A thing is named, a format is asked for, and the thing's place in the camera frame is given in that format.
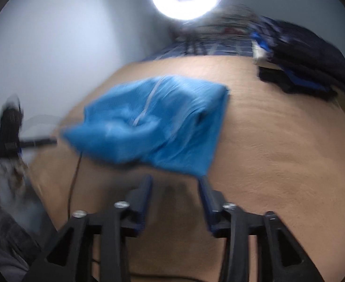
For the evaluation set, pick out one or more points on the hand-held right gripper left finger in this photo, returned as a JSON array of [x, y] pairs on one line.
[[144, 211]]

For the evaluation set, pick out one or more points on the black tripod stand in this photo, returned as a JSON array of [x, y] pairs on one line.
[[190, 41]]

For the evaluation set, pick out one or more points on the person's grey striped clothing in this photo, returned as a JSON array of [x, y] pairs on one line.
[[4, 241]]

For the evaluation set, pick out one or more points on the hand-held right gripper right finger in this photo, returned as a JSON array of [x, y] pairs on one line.
[[206, 208]]

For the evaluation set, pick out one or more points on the pile of dark clothes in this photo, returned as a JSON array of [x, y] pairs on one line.
[[307, 58]]

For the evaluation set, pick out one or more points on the person's left hand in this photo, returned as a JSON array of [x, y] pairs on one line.
[[9, 174]]

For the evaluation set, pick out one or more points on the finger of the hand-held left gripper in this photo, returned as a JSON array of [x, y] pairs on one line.
[[38, 142]]

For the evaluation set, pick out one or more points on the light blue jacket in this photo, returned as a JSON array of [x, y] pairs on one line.
[[166, 123]]

